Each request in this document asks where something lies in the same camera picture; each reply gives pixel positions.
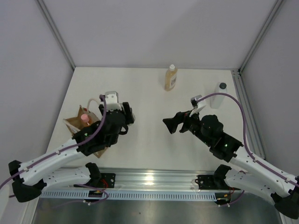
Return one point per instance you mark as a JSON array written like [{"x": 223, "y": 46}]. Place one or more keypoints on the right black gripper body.
[{"x": 193, "y": 124}]

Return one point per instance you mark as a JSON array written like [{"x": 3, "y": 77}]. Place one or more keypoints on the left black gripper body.
[{"x": 114, "y": 140}]

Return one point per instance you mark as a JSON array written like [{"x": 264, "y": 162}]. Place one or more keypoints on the white bottle grey cap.
[{"x": 216, "y": 100}]

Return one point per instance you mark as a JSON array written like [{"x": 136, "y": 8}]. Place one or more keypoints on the pink cap amber bottle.
[{"x": 86, "y": 120}]

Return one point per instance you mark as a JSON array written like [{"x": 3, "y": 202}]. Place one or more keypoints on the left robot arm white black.
[{"x": 32, "y": 178}]

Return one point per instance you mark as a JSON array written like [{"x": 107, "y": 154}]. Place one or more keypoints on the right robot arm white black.
[{"x": 259, "y": 177}]

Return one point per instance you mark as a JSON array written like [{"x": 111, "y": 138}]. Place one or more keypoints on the amber liquid bottle white cap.
[{"x": 170, "y": 77}]

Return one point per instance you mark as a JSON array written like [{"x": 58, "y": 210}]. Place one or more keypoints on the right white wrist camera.
[{"x": 198, "y": 104}]

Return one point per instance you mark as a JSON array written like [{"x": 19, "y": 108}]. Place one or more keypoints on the right side aluminium rail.
[{"x": 252, "y": 133}]

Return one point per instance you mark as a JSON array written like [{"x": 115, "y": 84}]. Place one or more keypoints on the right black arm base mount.
[{"x": 208, "y": 182}]

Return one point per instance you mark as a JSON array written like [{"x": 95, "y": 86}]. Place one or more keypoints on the aluminium mounting rail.
[{"x": 154, "y": 180}]

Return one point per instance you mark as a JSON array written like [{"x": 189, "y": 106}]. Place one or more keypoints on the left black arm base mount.
[{"x": 105, "y": 179}]

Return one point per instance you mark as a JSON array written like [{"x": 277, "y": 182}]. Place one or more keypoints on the left aluminium frame post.
[{"x": 55, "y": 32}]

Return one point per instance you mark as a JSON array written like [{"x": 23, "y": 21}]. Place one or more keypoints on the aluminium frame post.
[
  {"x": 55, "y": 32},
  {"x": 274, "y": 11}
]

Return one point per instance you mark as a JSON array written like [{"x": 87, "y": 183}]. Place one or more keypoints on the white slotted cable duct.
[{"x": 130, "y": 195}]

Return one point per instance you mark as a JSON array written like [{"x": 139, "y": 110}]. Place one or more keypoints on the right aluminium frame post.
[{"x": 274, "y": 11}]

